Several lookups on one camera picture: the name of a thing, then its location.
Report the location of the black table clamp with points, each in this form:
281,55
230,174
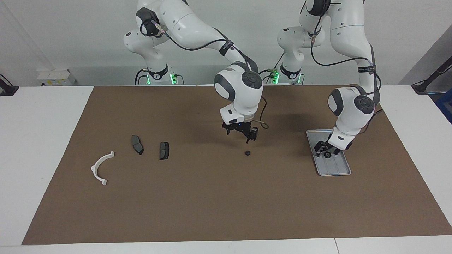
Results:
7,88

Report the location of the rectangular dark brake pad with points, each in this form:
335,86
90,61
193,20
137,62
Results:
164,151

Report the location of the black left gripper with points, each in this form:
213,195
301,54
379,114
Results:
328,146

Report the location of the white power strip box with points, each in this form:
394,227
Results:
56,77

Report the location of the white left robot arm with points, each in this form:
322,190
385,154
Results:
349,116

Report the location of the curved dark brake pad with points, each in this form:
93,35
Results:
137,144

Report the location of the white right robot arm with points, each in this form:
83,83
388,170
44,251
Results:
240,95

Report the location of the brown table mat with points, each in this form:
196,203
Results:
226,197

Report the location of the blue box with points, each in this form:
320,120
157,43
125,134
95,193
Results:
445,106

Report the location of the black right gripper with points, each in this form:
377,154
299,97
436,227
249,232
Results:
238,127

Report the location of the white semicircular plastic bracket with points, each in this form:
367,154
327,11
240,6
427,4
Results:
94,170

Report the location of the silver metal tray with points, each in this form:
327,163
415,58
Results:
335,167

